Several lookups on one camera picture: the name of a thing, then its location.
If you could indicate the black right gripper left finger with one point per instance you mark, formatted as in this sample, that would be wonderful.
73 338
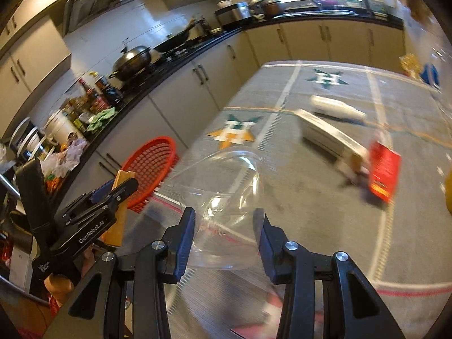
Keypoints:
96 308

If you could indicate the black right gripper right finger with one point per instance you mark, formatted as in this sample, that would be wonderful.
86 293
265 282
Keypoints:
352 307

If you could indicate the clear plastic bag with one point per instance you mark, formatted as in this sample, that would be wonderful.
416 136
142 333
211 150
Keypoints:
224 292

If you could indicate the lower kitchen cabinets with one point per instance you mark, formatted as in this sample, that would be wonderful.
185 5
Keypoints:
219 74

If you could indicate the kitchen cabinets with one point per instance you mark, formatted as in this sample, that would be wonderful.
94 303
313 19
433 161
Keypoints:
33 56
219 74

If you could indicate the upper kitchen cabinets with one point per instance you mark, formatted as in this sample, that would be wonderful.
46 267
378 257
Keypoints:
33 56

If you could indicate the wooden cutting board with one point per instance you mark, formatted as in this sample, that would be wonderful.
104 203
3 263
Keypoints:
114 236

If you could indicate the grey patterned floor mat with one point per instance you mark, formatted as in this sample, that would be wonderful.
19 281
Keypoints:
403 246

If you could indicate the white rice cooker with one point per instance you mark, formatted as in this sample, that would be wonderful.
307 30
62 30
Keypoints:
59 127

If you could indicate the red plastic basket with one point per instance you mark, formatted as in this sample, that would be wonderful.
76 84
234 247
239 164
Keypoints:
150 163

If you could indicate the green cloth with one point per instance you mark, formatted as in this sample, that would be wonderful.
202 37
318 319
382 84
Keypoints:
101 119

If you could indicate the red snack packet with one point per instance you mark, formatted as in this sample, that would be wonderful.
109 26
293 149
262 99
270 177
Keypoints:
383 171

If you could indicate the white carton box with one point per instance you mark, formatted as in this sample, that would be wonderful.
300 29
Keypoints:
351 157

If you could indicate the steel wok with lid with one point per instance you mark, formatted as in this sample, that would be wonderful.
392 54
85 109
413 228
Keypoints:
131 62

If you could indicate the white plastic bottle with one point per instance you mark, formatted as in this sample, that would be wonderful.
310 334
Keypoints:
336 109

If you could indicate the black frying pan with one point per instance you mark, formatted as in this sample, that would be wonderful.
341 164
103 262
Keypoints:
176 40

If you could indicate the blue plastic bag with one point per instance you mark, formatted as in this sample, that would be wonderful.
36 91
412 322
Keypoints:
430 76

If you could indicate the orange peel pile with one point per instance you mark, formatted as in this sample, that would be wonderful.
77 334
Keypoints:
411 66

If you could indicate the steel pressure cooker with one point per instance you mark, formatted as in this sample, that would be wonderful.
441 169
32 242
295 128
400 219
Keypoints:
240 11

